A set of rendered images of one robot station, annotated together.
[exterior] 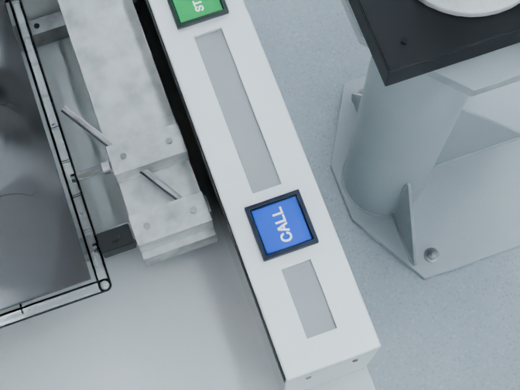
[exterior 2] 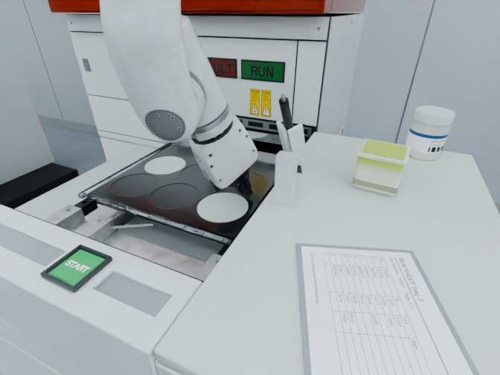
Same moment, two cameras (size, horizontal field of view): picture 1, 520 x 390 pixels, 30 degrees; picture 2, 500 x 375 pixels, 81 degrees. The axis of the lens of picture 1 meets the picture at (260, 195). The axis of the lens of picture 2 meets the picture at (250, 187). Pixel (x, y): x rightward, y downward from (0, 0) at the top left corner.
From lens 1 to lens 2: 1.04 m
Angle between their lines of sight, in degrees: 72
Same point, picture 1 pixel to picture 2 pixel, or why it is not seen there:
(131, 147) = (97, 225)
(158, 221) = (62, 213)
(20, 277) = (121, 181)
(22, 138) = (161, 205)
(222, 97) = (27, 240)
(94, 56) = (161, 256)
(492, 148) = not seen: outside the picture
